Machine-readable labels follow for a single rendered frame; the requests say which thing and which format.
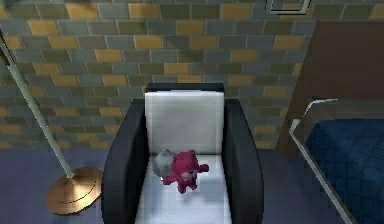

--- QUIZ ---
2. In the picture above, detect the grey teddy bear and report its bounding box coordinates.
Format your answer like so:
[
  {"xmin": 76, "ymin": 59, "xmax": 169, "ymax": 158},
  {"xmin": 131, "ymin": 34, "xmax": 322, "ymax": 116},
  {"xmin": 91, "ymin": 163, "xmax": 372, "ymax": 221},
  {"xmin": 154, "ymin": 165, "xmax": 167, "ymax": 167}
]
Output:
[{"xmin": 152, "ymin": 148, "xmax": 176, "ymax": 179}]

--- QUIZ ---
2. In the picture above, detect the brown bed with blue blanket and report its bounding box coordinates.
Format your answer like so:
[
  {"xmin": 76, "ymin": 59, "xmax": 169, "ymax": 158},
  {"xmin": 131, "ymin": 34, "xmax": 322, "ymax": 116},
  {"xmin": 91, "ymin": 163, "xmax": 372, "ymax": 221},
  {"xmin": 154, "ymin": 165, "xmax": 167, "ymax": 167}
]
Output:
[{"xmin": 275, "ymin": 19, "xmax": 384, "ymax": 224}]

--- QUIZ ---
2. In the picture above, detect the framed wall picture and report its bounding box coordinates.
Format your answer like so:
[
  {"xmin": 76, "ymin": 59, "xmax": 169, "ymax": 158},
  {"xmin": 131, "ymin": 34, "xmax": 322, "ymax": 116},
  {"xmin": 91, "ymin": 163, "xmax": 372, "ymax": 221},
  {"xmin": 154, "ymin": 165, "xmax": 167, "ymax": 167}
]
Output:
[{"xmin": 265, "ymin": 0, "xmax": 313, "ymax": 16}]

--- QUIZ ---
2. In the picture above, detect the black and white armchair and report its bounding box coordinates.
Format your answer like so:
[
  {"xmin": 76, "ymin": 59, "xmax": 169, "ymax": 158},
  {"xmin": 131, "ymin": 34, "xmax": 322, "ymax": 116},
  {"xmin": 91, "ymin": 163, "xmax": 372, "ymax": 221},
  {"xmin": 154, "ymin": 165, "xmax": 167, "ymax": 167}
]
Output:
[{"xmin": 100, "ymin": 82, "xmax": 265, "ymax": 224}]

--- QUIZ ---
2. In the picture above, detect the red teddy bear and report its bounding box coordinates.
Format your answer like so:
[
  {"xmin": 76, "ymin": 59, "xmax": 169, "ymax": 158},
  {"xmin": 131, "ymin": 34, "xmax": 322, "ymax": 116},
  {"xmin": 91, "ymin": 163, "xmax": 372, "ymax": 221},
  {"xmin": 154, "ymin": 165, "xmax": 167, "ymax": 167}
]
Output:
[{"xmin": 162, "ymin": 149, "xmax": 210, "ymax": 195}]

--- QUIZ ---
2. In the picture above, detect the brass floor lamp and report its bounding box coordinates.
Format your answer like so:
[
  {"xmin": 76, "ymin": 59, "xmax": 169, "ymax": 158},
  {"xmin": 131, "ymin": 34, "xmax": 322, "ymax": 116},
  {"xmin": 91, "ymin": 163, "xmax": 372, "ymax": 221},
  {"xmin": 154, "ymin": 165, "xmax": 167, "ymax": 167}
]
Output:
[{"xmin": 0, "ymin": 29, "xmax": 104, "ymax": 216}]

